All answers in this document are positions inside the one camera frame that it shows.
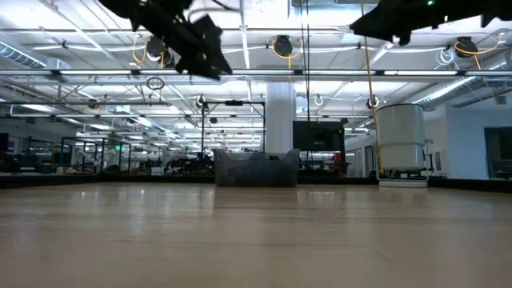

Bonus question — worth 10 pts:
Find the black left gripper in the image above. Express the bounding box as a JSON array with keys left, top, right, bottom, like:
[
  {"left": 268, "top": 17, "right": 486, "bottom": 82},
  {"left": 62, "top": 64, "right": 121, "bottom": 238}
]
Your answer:
[{"left": 139, "top": 0, "right": 233, "bottom": 80}]

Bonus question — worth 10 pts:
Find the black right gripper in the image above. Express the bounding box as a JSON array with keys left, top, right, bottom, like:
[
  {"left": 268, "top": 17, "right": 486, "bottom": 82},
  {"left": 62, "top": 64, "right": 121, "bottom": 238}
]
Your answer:
[{"left": 350, "top": 0, "right": 457, "bottom": 46}]

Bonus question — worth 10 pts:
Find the grey plastic bin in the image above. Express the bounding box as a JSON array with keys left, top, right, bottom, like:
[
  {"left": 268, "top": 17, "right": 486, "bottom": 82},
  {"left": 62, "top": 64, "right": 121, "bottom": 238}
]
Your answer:
[{"left": 212, "top": 148, "right": 301, "bottom": 188}]

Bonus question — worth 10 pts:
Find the long ceiling light bar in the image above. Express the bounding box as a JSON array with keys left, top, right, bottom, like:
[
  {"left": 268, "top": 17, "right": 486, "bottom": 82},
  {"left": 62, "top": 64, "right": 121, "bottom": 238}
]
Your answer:
[{"left": 0, "top": 68, "right": 512, "bottom": 78}]

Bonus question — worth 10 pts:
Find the white pillar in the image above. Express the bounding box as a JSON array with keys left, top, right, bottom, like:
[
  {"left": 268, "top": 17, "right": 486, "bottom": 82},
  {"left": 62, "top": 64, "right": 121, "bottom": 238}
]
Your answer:
[{"left": 265, "top": 82, "right": 298, "bottom": 154}]

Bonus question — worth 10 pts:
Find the white cylindrical container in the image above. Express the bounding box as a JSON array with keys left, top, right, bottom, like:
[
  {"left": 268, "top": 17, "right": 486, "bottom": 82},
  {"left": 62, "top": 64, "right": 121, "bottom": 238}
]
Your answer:
[{"left": 375, "top": 102, "right": 430, "bottom": 188}]

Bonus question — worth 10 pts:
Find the dark window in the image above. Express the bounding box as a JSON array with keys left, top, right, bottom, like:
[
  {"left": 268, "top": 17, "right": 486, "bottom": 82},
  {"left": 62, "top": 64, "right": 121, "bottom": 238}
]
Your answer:
[{"left": 484, "top": 126, "right": 512, "bottom": 180}]

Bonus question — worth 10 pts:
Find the black ceiling cable reel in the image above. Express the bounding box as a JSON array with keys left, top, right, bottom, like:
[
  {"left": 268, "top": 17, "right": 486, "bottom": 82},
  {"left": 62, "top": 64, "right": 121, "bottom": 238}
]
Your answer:
[
  {"left": 131, "top": 34, "right": 177, "bottom": 69},
  {"left": 271, "top": 34, "right": 303, "bottom": 69},
  {"left": 454, "top": 34, "right": 506, "bottom": 71}
]

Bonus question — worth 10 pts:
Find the black metal frame rig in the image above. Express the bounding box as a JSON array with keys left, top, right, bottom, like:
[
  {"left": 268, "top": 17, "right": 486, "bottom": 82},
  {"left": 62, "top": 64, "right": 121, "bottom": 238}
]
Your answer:
[{"left": 201, "top": 99, "right": 266, "bottom": 159}]

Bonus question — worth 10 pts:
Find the black aluminium table frame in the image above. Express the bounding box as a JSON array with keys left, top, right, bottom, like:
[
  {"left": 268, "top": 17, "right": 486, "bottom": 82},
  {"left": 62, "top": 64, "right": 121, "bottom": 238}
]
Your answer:
[{"left": 0, "top": 172, "right": 512, "bottom": 194}]

